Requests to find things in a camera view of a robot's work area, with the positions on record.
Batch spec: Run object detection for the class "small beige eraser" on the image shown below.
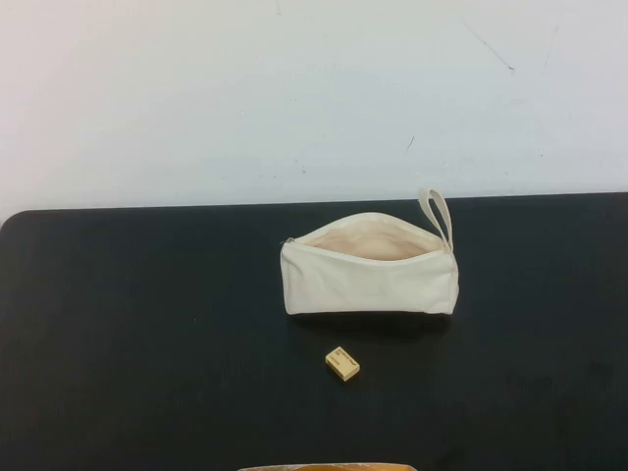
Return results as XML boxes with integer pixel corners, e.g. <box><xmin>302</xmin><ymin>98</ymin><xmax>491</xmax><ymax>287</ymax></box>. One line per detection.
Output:
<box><xmin>324</xmin><ymin>345</ymin><xmax>363</xmax><ymax>382</ymax></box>

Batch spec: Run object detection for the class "cream fabric pencil case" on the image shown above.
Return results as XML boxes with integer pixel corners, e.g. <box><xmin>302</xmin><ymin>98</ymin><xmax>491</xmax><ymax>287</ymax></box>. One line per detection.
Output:
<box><xmin>279</xmin><ymin>187</ymin><xmax>461</xmax><ymax>319</ymax></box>

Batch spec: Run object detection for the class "yellow curved object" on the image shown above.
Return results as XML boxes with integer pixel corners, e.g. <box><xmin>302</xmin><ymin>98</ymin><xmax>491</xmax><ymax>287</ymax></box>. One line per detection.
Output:
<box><xmin>237</xmin><ymin>448</ymin><xmax>414</xmax><ymax>471</ymax></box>

